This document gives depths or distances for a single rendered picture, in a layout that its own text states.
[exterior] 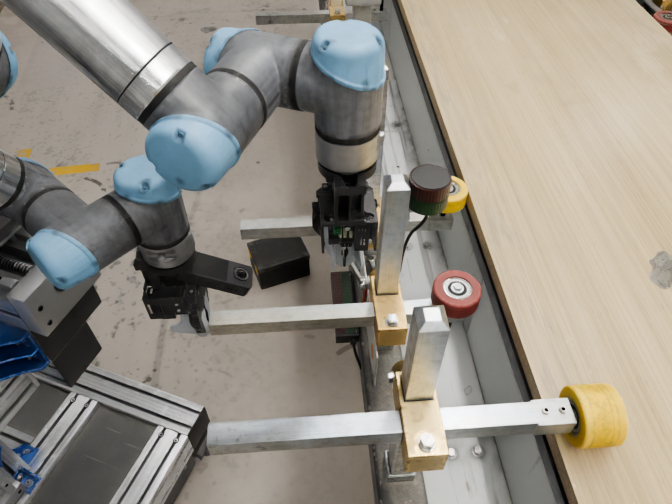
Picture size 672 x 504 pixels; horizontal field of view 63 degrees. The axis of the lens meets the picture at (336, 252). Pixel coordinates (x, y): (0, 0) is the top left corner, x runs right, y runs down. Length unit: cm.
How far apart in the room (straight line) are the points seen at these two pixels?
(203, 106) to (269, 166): 210
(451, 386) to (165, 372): 109
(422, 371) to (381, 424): 10
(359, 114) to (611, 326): 56
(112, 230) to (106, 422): 102
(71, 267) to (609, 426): 67
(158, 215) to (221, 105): 24
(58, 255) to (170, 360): 131
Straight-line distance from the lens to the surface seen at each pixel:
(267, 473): 173
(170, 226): 75
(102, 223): 71
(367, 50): 56
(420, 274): 131
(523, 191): 114
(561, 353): 91
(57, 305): 95
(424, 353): 64
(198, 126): 50
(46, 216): 74
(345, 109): 58
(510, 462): 106
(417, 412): 72
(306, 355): 190
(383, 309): 93
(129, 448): 162
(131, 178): 72
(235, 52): 60
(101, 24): 53
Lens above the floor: 161
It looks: 47 degrees down
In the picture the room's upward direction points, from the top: straight up
